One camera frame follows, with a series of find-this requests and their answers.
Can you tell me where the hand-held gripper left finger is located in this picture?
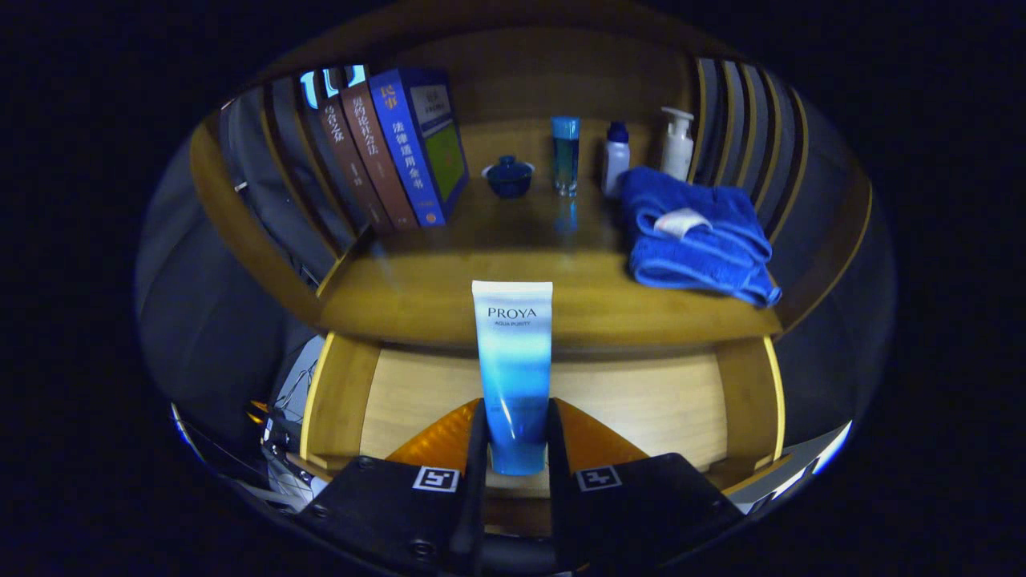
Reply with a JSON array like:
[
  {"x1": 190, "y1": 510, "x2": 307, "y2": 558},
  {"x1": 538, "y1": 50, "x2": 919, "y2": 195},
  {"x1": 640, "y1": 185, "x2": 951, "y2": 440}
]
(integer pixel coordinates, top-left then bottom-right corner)
[{"x1": 297, "y1": 398, "x2": 490, "y2": 577}]

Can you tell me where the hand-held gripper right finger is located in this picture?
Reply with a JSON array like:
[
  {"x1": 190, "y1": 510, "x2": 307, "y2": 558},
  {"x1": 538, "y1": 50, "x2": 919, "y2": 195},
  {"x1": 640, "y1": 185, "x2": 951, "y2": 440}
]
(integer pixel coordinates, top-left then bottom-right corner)
[{"x1": 547, "y1": 398, "x2": 746, "y2": 574}]

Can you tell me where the wooden drawer with black knob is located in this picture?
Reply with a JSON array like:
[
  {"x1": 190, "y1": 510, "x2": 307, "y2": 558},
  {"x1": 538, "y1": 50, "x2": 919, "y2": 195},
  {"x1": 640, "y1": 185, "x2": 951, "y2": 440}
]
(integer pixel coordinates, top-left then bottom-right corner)
[{"x1": 301, "y1": 333, "x2": 790, "y2": 536}]

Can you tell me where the blue and white cosmetic tube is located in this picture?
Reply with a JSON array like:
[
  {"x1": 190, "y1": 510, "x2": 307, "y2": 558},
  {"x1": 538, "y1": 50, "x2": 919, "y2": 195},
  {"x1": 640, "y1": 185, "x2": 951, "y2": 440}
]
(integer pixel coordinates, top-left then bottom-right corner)
[{"x1": 471, "y1": 280, "x2": 554, "y2": 476}]

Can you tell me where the wooden countertop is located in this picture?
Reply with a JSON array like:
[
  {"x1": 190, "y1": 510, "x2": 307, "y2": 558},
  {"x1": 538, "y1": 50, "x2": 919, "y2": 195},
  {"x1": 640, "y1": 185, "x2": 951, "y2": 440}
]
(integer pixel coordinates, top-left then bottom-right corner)
[{"x1": 317, "y1": 120, "x2": 782, "y2": 349}]

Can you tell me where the wooden cabinet with slatted sides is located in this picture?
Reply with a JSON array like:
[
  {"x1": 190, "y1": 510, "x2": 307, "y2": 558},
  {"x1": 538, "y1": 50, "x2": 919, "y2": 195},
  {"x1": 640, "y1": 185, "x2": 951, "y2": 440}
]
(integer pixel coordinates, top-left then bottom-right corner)
[{"x1": 188, "y1": 0, "x2": 875, "y2": 357}]

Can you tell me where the blue folded towel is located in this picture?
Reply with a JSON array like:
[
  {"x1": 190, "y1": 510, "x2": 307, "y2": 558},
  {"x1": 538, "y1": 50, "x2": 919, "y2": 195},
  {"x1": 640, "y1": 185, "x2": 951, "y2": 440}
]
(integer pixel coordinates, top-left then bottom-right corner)
[{"x1": 621, "y1": 166, "x2": 782, "y2": 308}]

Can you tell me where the blue lidded teacup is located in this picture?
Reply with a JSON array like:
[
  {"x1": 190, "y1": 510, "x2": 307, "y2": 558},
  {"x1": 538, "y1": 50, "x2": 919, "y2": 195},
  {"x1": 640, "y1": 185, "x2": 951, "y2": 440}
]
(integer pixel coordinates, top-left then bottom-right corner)
[{"x1": 482, "y1": 155, "x2": 535, "y2": 199}]

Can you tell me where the small white bottle blue cap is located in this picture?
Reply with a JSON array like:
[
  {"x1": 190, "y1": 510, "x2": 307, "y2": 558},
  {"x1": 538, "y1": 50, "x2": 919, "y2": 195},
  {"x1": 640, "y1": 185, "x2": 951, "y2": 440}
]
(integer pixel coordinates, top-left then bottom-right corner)
[{"x1": 602, "y1": 121, "x2": 631, "y2": 199}]

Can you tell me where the teal glass bottle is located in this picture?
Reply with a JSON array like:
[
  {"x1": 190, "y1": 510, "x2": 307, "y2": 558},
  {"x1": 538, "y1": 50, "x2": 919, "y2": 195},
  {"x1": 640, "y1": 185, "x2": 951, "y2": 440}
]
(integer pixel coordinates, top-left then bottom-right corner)
[{"x1": 551, "y1": 116, "x2": 580, "y2": 197}]

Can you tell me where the dark brown book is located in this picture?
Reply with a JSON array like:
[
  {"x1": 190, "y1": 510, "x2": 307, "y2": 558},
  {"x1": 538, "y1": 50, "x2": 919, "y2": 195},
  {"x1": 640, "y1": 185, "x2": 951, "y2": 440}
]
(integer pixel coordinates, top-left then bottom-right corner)
[{"x1": 317, "y1": 84, "x2": 394, "y2": 235}]

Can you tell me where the reddish brown book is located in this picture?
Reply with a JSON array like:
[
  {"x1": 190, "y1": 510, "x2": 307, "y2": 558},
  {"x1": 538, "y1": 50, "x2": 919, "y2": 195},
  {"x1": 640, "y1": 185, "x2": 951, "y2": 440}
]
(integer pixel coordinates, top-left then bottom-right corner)
[{"x1": 341, "y1": 80, "x2": 419, "y2": 232}]

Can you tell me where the blue book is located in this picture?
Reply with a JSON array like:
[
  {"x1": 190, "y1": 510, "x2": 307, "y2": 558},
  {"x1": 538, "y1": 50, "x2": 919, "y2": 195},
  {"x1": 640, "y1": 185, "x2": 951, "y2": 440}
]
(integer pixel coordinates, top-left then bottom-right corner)
[{"x1": 369, "y1": 68, "x2": 470, "y2": 228}]

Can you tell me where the white pump bottle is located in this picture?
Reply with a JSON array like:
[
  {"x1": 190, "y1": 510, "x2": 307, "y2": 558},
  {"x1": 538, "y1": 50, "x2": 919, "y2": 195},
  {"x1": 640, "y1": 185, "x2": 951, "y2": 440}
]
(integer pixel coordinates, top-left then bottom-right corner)
[{"x1": 660, "y1": 107, "x2": 695, "y2": 183}]

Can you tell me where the tangle of thin cables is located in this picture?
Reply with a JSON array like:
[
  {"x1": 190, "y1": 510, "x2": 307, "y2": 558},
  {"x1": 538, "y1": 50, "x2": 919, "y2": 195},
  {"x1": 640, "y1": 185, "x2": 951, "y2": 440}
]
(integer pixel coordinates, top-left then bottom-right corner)
[{"x1": 252, "y1": 353, "x2": 321, "y2": 514}]

